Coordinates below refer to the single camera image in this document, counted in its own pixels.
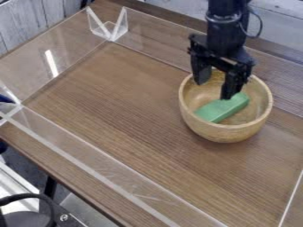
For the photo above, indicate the light wooden bowl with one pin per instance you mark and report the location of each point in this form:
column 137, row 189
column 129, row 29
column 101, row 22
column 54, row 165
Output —
column 239, row 126

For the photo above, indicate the grey metal base plate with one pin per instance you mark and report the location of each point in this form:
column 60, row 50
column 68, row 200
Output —
column 84, row 214

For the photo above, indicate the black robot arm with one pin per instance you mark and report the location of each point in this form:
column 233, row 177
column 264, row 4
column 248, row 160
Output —
column 228, row 7

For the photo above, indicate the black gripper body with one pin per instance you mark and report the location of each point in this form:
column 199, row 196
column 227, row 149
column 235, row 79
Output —
column 220, row 47

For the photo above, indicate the clear acrylic tray wall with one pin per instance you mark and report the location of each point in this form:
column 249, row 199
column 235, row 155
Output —
column 95, row 84

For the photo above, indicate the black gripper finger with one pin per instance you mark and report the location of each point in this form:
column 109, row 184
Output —
column 233, row 83
column 201, row 70

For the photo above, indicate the black table leg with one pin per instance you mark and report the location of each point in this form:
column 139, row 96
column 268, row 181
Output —
column 50, row 186

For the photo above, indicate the green rectangular block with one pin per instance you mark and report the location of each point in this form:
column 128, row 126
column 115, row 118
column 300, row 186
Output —
column 221, row 108

